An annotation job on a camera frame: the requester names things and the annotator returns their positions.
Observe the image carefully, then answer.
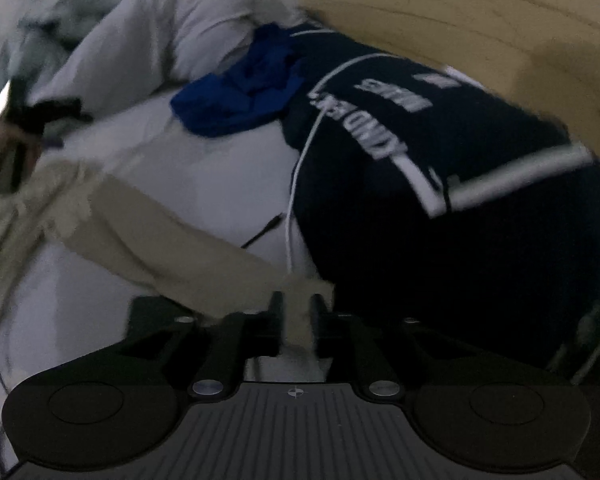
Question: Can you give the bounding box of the person left hand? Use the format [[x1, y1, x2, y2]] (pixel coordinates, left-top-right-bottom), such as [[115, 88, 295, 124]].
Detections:
[[0, 120, 43, 194]]

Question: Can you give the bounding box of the white charging cable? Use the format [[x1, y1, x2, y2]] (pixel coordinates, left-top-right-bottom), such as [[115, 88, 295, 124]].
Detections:
[[284, 52, 406, 276]]

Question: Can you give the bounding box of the black lettered jacket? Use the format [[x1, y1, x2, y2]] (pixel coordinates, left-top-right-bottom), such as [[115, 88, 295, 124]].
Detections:
[[282, 25, 600, 385]]

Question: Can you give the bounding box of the wooden headboard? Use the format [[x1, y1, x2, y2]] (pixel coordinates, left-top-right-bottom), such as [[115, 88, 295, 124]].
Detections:
[[300, 0, 600, 156]]

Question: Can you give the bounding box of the light blue patterned duvet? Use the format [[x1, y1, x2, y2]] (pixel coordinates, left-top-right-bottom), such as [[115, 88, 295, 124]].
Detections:
[[30, 0, 306, 118]]

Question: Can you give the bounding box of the teal green blanket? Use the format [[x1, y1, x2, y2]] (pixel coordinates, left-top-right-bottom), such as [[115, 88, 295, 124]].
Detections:
[[0, 0, 121, 93]]

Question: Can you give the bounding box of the royal blue garment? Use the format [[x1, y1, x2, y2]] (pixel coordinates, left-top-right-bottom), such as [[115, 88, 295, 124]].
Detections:
[[170, 23, 304, 139]]

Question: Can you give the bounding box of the beige t-shirt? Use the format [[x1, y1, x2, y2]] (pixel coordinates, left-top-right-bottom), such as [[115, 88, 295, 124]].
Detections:
[[0, 160, 332, 350]]

